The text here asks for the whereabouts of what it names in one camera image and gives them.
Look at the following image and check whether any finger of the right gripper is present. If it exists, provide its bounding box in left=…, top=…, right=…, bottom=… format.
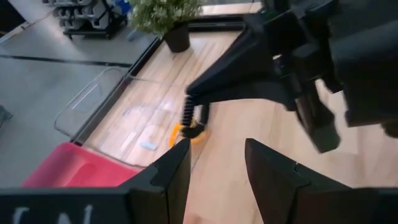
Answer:
left=186, top=14, right=280, bottom=96
left=188, top=67, right=296, bottom=110

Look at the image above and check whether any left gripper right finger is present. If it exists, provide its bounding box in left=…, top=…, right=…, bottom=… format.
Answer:
left=244, top=138, right=352, bottom=224

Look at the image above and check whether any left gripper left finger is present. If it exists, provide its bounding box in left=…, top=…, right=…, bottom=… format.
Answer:
left=119, top=138, right=192, bottom=224

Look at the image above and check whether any orange spring keychain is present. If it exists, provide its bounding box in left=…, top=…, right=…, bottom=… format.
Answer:
left=190, top=128, right=213, bottom=146
left=169, top=122, right=183, bottom=147

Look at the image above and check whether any black spring keychain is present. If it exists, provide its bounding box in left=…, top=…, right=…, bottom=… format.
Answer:
left=181, top=94, right=211, bottom=139

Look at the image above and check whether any black plant pot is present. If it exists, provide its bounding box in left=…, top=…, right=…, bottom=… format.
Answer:
left=162, top=22, right=191, bottom=54

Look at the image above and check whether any green artificial plant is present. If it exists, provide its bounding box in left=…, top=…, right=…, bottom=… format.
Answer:
left=127, top=0, right=203, bottom=40

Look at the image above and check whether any red translucent plastic bin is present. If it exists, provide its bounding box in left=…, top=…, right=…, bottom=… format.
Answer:
left=21, top=141, right=146, bottom=189

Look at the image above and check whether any clear plastic bin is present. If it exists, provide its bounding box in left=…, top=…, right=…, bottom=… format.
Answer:
left=53, top=66, right=212, bottom=169

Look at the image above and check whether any blue object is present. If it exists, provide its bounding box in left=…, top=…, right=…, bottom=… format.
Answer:
left=114, top=0, right=133, bottom=16

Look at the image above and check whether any metal equipment rack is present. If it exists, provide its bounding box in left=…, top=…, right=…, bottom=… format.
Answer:
left=42, top=0, right=129, bottom=40

